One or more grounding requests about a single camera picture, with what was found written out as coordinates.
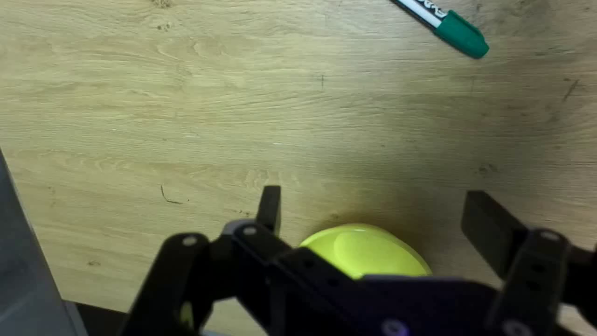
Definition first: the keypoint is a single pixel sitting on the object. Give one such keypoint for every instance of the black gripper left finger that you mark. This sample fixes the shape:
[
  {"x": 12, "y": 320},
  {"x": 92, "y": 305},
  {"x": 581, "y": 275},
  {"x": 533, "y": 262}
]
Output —
[{"x": 249, "y": 274}]

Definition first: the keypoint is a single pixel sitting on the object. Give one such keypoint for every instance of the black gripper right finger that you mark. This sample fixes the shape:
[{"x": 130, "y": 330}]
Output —
[{"x": 535, "y": 274}]

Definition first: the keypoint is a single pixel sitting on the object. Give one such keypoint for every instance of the white marker with green cap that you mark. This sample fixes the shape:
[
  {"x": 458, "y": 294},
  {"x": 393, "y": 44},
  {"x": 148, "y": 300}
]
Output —
[{"x": 460, "y": 31}]

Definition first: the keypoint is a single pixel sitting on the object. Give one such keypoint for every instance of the yellow plastic bowl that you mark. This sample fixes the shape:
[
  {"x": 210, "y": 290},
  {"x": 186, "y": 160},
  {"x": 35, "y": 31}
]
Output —
[{"x": 367, "y": 249}]

